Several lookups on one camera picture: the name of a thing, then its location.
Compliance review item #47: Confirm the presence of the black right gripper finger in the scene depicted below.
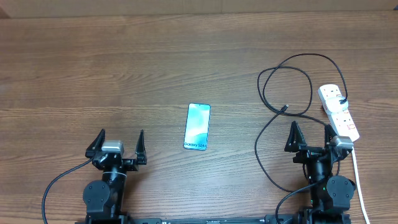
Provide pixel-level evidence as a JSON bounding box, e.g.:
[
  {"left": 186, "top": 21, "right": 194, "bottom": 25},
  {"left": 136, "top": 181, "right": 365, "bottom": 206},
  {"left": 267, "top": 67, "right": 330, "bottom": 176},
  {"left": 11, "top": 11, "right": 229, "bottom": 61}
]
[
  {"left": 284, "top": 121, "right": 307, "bottom": 152},
  {"left": 325, "top": 124, "right": 337, "bottom": 147}
]

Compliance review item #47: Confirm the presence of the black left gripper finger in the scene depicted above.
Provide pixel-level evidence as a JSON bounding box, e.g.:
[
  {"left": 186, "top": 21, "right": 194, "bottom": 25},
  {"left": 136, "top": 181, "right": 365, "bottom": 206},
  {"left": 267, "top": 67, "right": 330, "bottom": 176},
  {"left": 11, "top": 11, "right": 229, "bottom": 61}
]
[
  {"left": 136, "top": 129, "right": 147, "bottom": 165},
  {"left": 85, "top": 129, "right": 106, "bottom": 157}
]

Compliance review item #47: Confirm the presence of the blue Samsung Galaxy smartphone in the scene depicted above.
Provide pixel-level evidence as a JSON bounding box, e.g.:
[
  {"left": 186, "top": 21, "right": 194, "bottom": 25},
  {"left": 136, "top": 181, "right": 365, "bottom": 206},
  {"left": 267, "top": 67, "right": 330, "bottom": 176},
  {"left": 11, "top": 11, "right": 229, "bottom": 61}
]
[{"left": 183, "top": 103, "right": 211, "bottom": 151}]

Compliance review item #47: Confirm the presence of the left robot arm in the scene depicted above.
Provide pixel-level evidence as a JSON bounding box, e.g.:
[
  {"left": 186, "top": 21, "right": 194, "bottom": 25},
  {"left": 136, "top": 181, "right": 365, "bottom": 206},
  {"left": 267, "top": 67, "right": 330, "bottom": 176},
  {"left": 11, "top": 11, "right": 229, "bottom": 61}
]
[{"left": 83, "top": 129, "right": 147, "bottom": 223}]

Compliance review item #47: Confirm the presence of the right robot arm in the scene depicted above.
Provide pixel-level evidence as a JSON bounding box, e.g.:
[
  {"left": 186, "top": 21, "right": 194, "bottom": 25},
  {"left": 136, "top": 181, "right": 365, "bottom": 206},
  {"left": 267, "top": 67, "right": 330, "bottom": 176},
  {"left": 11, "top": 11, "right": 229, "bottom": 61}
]
[{"left": 284, "top": 121, "right": 356, "bottom": 223}]

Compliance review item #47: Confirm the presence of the white charger plug adapter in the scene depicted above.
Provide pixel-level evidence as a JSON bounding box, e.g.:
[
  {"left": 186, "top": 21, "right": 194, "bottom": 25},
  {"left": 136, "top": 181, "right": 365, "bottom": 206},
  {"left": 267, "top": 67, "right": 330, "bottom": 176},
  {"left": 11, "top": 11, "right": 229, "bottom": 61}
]
[{"left": 325, "top": 96, "right": 349, "bottom": 114}]

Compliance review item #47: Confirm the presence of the white power strip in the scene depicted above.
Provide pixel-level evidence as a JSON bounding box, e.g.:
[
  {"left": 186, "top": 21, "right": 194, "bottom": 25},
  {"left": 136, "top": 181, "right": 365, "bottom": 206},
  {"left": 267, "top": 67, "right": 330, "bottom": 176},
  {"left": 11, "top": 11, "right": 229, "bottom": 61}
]
[{"left": 318, "top": 84, "right": 359, "bottom": 142}]

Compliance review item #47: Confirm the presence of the white power strip cord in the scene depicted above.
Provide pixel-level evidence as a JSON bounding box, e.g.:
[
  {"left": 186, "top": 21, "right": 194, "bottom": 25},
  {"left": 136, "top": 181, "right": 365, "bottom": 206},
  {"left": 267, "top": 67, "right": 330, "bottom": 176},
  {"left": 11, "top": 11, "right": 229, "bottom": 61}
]
[{"left": 351, "top": 146, "right": 371, "bottom": 224}]

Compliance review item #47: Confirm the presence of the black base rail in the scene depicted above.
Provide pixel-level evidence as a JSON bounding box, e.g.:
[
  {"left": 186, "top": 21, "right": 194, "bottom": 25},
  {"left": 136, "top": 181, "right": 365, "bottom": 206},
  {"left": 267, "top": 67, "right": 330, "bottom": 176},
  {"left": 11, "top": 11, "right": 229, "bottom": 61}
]
[{"left": 75, "top": 215, "right": 351, "bottom": 224}]

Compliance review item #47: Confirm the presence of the black USB charging cable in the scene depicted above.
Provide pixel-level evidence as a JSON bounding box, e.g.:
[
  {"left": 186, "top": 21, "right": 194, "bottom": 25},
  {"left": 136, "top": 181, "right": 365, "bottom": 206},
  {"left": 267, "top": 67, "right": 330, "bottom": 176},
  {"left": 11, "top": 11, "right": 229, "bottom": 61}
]
[{"left": 254, "top": 53, "right": 349, "bottom": 194}]

